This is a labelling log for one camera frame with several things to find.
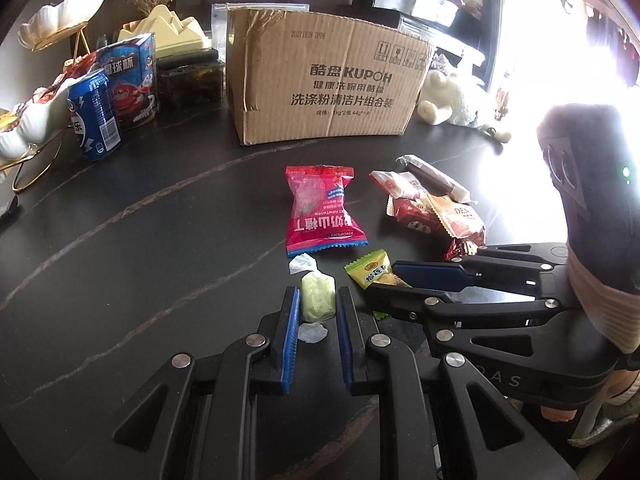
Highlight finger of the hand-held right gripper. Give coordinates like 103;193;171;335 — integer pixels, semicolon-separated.
364;282;562;337
391;242;571;306

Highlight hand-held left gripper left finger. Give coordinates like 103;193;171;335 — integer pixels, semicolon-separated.
62;286;302;480

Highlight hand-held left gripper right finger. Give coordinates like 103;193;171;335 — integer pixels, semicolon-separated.
338;286;577;480

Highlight yellow-green candy packet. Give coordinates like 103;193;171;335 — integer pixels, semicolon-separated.
344;251;413;320

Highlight green candy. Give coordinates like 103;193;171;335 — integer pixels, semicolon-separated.
289;254;337;345

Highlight dark red snack packet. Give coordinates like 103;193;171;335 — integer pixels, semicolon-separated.
386;195;478;261

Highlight orange snack packet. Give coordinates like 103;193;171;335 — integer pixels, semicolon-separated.
425;192;487;248

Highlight brown bar packet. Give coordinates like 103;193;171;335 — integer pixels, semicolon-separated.
396;154;472;203

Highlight pink snack packet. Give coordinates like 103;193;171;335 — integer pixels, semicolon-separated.
285;164;368;259

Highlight cardboard box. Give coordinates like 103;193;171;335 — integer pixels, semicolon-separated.
225;4;437;147

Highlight person's right hand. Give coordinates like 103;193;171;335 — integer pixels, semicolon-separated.
541;403;577;424

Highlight white plush toy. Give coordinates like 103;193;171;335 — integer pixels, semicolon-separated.
416;69;513;143

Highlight dark clear-lidded container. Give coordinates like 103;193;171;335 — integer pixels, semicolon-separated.
156;49;226;111

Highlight blue soda can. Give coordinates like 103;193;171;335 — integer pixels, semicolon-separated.
67;69;124;162

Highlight blue and red snack tub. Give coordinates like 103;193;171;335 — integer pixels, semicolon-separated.
95;32;160;131

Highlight clear plastic bag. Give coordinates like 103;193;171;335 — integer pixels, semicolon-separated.
211;2;308;48

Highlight yellow mountain-shaped tissue box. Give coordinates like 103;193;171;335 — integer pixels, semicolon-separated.
117;4;211;58

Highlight pile of assorted snack packets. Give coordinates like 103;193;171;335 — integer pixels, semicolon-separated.
0;52;99;131

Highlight dried flowers in vase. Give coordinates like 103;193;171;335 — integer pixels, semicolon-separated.
134;0;173;17

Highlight white shell two-tier stand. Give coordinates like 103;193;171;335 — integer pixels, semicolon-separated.
0;0;108;193

